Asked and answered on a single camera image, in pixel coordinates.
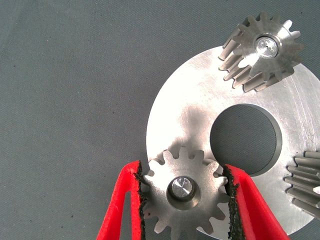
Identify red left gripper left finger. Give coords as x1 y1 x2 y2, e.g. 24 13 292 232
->
96 159 151 240

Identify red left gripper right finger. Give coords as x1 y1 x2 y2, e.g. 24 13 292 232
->
223 163 291 240

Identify round metal carrier plate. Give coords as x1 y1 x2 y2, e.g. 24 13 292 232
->
145 44 320 237

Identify dark grey table cloth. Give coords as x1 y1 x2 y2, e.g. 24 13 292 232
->
0 0 320 240

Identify steel planetary gear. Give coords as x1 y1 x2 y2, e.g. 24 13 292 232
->
218 12 306 93
141 146 232 240
284 150 320 219

